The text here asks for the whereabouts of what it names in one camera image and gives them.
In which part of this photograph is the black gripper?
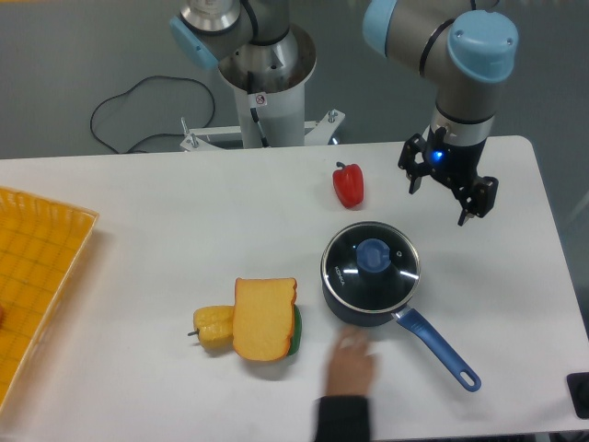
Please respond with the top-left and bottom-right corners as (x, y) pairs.
(398, 129), (499, 227)

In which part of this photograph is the glass lid with blue knob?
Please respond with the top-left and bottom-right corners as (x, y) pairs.
(320, 221), (421, 314)

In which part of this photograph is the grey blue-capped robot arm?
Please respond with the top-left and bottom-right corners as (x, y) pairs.
(169, 1), (518, 220)

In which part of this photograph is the dark sleeved forearm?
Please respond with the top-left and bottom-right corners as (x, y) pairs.
(314, 395), (371, 442)

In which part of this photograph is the person's hand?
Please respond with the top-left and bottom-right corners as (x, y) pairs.
(324, 327), (377, 397)

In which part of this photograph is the red toy bell pepper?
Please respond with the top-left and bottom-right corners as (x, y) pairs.
(332, 162), (364, 208)

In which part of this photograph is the dark blue saucepan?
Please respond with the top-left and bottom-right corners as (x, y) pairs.
(320, 221), (482, 393)

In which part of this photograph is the toy sandwich bread slice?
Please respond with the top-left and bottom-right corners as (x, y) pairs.
(233, 278), (302, 363)

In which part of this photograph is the black device at table edge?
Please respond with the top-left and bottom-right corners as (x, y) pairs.
(566, 372), (589, 420)

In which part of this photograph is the yellow toy bell pepper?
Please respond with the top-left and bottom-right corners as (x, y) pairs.
(188, 305), (234, 352)

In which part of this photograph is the yellow woven basket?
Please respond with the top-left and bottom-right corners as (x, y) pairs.
(1, 187), (99, 404)

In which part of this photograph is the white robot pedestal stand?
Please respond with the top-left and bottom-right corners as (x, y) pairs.
(180, 24), (345, 152)

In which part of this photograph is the black cable on floor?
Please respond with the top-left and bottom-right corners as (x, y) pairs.
(89, 75), (216, 155)

